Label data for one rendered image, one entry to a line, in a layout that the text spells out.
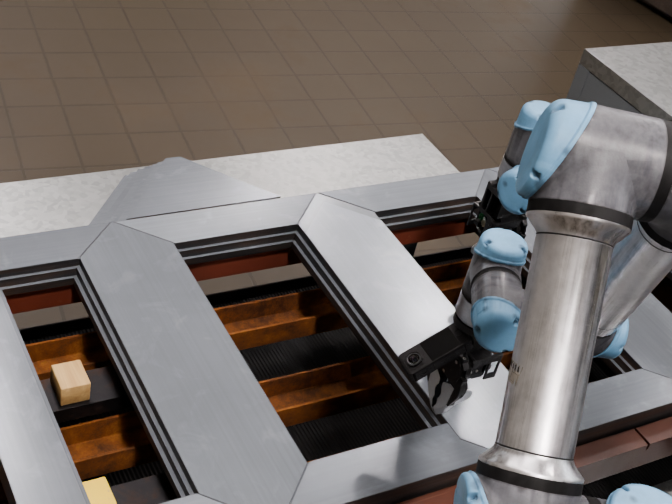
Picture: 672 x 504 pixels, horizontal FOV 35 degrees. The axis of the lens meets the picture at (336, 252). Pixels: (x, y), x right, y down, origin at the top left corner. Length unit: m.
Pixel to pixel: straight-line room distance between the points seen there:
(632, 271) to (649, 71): 1.41
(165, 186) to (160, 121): 1.75
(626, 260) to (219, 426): 0.69
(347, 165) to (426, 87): 2.14
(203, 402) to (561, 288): 0.74
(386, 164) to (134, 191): 0.65
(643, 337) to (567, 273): 0.99
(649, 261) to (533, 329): 0.23
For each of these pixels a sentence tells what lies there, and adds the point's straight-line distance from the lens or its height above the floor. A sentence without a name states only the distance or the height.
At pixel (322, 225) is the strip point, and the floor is 0.86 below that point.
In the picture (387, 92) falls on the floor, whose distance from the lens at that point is 4.54.
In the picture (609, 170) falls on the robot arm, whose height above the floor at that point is 1.55.
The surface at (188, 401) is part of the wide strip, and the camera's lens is 1.71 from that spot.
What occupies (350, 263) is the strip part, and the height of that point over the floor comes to 0.86.
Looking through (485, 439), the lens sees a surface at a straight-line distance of 1.78.
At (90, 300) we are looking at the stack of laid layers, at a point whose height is 0.84.
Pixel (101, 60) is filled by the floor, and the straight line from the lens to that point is 4.39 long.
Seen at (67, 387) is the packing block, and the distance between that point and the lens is 1.78.
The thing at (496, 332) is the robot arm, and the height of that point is 1.17.
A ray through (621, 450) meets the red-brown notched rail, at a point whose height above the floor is 0.83.
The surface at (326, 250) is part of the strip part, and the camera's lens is 2.06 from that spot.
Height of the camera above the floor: 2.09
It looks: 36 degrees down
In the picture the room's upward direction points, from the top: 14 degrees clockwise
